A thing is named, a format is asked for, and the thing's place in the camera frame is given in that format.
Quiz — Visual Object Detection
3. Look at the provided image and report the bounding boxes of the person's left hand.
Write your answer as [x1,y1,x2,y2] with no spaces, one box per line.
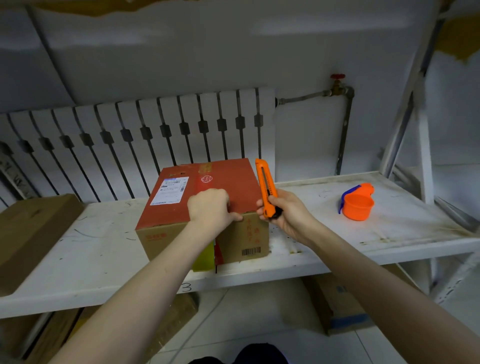
[187,188,243,235]

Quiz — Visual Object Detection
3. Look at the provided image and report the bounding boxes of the person's right hand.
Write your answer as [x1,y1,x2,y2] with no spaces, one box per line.
[256,188,320,247]

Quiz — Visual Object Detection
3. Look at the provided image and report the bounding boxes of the orange utility knife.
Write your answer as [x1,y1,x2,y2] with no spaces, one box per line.
[255,158,283,220]

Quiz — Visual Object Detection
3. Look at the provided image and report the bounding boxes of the red-topped cardboard box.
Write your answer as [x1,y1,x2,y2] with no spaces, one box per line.
[135,158,271,273]

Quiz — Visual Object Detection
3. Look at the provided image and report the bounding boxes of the person's left forearm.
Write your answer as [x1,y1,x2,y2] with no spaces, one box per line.
[49,220,223,364]

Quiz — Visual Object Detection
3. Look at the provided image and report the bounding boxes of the person's right forearm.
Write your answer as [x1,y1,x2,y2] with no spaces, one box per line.
[304,220,480,364]

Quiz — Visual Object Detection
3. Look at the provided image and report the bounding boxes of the grey metal water pipe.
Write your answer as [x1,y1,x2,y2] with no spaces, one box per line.
[275,85,355,176]

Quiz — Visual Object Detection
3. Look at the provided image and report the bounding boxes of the white panel radiator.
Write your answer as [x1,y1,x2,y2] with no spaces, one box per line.
[0,87,277,205]

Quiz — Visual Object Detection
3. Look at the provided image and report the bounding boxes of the cardboard box with blue tape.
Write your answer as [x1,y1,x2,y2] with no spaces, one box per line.
[302,263,421,336]

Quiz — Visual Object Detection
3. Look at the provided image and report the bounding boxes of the person's dark trouser legs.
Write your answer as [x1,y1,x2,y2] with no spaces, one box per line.
[187,343,290,364]

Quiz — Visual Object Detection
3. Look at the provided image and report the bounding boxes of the white metal shelf rack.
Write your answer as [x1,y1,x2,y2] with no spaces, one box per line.
[0,0,480,320]

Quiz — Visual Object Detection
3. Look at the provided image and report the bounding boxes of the plain brown cardboard box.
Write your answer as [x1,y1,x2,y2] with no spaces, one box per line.
[0,194,85,297]

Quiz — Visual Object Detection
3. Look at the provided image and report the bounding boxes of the orange scoop with blue handle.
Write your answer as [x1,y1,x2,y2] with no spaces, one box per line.
[338,183,376,221]

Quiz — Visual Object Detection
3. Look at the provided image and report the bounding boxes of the brass valve with red handle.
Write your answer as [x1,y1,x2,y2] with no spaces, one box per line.
[324,74,348,97]

